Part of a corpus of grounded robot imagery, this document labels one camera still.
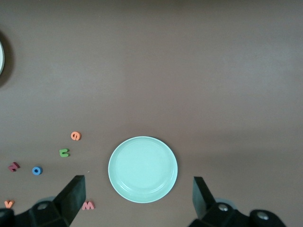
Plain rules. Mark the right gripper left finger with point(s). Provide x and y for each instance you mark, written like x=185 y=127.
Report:
x=73 y=198

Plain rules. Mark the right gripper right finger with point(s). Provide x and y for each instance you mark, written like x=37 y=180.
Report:
x=201 y=198

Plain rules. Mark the pink foam letter w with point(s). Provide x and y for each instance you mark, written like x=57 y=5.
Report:
x=88 y=205

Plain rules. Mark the green foam letter u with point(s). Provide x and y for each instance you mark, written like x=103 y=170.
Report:
x=64 y=152

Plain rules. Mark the orange foam letter g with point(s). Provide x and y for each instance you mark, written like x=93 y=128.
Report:
x=75 y=135

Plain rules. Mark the blue foam letter o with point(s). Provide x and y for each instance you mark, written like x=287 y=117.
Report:
x=37 y=170

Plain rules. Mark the orange foam letter v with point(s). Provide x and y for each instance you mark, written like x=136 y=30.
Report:
x=9 y=203

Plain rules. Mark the light green plate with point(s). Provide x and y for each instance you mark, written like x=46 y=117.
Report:
x=142 y=169

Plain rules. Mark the dark red foam letter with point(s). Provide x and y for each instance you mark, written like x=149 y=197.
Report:
x=13 y=167

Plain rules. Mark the brown table cover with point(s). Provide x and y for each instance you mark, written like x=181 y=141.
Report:
x=165 y=71

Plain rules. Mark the beige plate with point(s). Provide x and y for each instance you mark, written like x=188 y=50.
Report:
x=1 y=56

